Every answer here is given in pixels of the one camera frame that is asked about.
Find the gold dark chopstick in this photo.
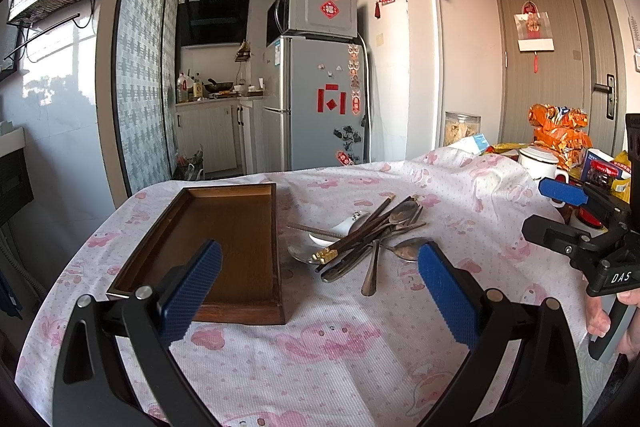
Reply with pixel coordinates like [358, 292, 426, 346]
[309, 196, 395, 265]

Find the white ceramic soup spoon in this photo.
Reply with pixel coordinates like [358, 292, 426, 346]
[307, 211, 368, 247]

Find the steel fork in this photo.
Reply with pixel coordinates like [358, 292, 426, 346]
[320, 203, 422, 283]

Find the plain dark chopstick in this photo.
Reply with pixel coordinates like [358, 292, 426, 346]
[286, 222, 345, 239]

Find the large steel spoon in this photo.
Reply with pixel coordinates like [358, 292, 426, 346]
[285, 231, 334, 263]

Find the person's right hand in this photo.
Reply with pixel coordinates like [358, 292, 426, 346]
[585, 288, 640, 362]

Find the red packaged box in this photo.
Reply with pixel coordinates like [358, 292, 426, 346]
[580, 148, 631, 193]

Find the white enamel mug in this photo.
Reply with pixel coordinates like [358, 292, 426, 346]
[518, 145, 570, 183]

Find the orange snack bag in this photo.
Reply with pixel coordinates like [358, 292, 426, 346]
[528, 104, 592, 170]

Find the glass food jar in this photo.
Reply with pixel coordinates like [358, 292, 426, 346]
[444, 112, 482, 146]

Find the brown wooden door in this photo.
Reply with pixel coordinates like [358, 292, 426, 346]
[498, 0, 625, 154]

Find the brown wooden tray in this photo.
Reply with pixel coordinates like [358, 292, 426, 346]
[106, 182, 285, 325]

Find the pink patterned tablecloth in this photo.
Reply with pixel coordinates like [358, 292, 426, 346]
[16, 147, 586, 426]

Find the silver refrigerator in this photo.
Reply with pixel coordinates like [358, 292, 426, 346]
[262, 36, 368, 171]

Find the patterned sliding door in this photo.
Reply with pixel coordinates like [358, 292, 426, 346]
[115, 0, 178, 194]

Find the silver microwave oven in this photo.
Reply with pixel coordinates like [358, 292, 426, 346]
[266, 0, 357, 46]

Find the black range hood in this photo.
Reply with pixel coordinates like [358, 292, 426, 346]
[178, 0, 250, 46]

